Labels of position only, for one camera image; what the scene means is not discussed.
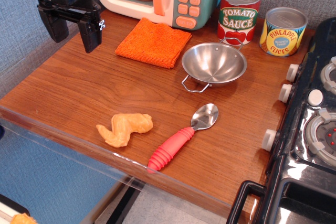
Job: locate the spoon with red handle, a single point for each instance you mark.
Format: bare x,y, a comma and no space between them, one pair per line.
204,118

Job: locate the pineapple slices can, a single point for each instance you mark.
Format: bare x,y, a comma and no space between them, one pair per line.
282,31

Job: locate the tomato sauce can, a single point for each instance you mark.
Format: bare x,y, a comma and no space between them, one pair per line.
237,21

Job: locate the toy chicken wing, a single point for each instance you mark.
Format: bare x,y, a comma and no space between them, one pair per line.
123,125

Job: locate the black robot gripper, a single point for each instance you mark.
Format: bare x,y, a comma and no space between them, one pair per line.
56,13

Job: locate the orange red cloth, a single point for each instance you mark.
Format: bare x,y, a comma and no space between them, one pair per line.
155,44

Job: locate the orange object at bottom left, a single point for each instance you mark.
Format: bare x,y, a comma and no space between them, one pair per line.
23,219

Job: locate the black toy stove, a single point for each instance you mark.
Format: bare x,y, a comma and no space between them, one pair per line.
300,174

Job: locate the clear acrylic table guard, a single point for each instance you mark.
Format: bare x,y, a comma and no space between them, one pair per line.
119,162

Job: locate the small steel bowl with handles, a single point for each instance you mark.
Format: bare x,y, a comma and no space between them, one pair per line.
213,64

